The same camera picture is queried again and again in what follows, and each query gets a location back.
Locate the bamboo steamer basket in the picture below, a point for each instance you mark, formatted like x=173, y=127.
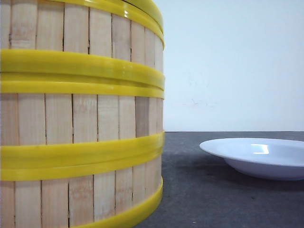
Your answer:
x=95, y=38

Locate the white plate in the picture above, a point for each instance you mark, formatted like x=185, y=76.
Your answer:
x=274, y=159

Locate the bamboo steamer basket three buns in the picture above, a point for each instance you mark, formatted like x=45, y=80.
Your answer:
x=115, y=199

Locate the bamboo steamer basket one bun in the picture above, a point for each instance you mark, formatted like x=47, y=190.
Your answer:
x=49, y=126

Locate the yellow bamboo steamer lid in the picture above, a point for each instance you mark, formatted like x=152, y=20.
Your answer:
x=150, y=8

